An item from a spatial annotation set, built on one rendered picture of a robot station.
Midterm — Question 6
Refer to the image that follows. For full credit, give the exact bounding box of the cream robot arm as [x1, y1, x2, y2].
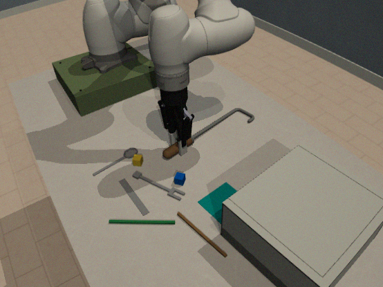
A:
[80, 0, 255, 92]

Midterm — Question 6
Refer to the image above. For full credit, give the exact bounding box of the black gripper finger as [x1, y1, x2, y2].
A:
[158, 100, 178, 145]
[171, 108, 194, 156]

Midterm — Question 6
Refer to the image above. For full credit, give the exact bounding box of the grey flat bar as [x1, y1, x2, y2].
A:
[120, 179, 149, 216]

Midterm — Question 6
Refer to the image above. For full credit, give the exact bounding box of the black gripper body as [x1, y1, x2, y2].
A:
[160, 87, 188, 118]

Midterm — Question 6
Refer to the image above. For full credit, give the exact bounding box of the teal square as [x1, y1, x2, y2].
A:
[198, 183, 237, 224]

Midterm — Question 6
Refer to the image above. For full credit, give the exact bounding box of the blue cube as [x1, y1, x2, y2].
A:
[174, 172, 186, 186]

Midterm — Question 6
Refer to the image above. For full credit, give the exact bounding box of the brown wooden stick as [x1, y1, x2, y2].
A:
[177, 212, 227, 258]

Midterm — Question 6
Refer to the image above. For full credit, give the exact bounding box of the grey wrench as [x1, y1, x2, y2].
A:
[132, 172, 185, 201]

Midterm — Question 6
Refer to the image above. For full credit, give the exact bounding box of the grey spoon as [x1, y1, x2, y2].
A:
[99, 148, 138, 173]

